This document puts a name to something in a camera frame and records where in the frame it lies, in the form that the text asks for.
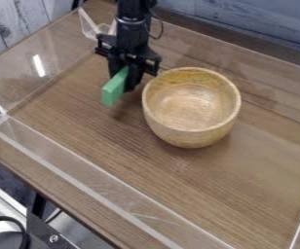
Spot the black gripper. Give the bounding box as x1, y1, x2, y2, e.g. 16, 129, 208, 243
95, 18, 161, 92

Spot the green rectangular block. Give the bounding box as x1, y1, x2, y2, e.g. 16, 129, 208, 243
100, 67, 127, 107

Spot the brown wooden bowl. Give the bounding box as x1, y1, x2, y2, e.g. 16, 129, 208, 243
141, 67, 242, 148

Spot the black table leg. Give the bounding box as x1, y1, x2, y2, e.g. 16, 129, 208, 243
30, 194, 47, 219

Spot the clear acrylic enclosure wall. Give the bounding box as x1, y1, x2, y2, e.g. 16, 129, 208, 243
0, 10, 300, 249

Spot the black metal mount plate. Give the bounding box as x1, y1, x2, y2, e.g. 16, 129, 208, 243
25, 212, 79, 249

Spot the black cable loop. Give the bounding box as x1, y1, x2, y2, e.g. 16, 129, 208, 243
0, 215, 32, 249

